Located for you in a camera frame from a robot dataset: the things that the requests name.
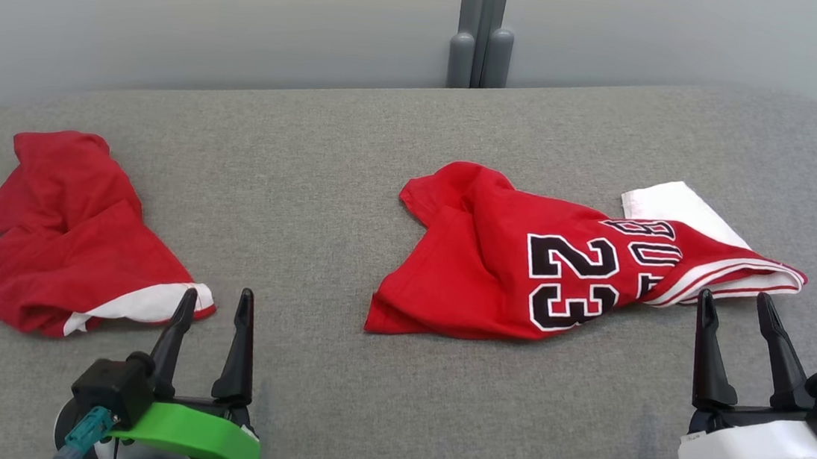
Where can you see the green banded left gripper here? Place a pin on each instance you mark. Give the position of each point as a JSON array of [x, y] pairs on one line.
[[194, 434]]

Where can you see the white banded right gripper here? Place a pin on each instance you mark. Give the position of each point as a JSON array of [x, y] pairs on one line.
[[747, 449]]

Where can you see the red and white basketball shorts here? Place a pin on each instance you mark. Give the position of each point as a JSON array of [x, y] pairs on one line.
[[70, 242]]

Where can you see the red number 23 basketball jersey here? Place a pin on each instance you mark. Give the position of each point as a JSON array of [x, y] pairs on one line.
[[480, 266]]

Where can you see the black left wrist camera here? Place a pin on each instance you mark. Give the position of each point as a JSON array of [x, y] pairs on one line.
[[109, 384]]

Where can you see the grey partition frame post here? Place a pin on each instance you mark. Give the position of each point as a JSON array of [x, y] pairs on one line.
[[482, 27]]

